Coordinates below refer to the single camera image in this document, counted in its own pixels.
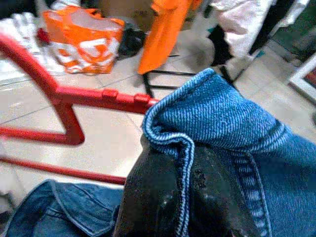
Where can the white plastic bags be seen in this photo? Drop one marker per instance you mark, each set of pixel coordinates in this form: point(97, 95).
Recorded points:
point(22, 27)

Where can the metal clothes rack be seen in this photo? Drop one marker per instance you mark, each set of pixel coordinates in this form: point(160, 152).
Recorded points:
point(172, 72)

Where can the white shirt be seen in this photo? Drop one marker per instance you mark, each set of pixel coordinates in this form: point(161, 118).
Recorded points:
point(300, 10)

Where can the white framed board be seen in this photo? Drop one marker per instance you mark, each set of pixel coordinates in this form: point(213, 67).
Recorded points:
point(300, 84)

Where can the black garment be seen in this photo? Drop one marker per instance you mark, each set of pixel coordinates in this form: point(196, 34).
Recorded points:
point(271, 24)

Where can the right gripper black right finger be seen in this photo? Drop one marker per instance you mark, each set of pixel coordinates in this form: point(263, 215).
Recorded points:
point(212, 197)

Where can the red plastic clothes hanger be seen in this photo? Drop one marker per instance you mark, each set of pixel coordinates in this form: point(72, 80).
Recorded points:
point(86, 96)

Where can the cream white jacket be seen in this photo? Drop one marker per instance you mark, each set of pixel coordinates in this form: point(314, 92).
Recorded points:
point(237, 22)

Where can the orange polo shirt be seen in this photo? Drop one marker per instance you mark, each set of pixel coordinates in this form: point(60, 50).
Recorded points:
point(163, 37)

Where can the blue denim jacket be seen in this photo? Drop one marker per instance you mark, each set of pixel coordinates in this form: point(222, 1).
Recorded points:
point(222, 111)

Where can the black sports bag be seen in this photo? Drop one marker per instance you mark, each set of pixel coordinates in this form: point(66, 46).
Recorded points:
point(132, 39)

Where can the orange and white bag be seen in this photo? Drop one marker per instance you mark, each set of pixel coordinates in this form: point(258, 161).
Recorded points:
point(86, 44)

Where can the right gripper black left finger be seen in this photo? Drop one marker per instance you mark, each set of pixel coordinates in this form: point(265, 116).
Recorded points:
point(153, 197)

